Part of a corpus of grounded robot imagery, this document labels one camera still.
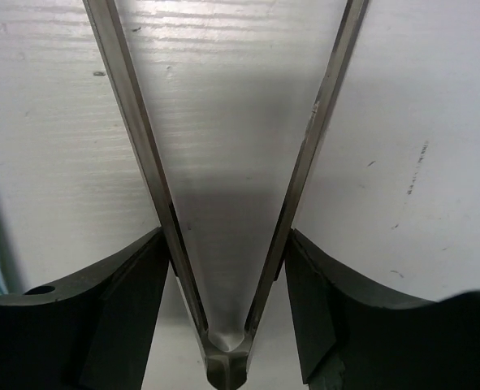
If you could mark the metal serving tongs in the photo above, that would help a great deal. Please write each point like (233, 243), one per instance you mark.
(224, 370)

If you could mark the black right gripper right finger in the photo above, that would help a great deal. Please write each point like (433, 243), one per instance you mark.
(354, 333)

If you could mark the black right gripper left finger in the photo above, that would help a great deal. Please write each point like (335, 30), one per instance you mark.
(92, 329)

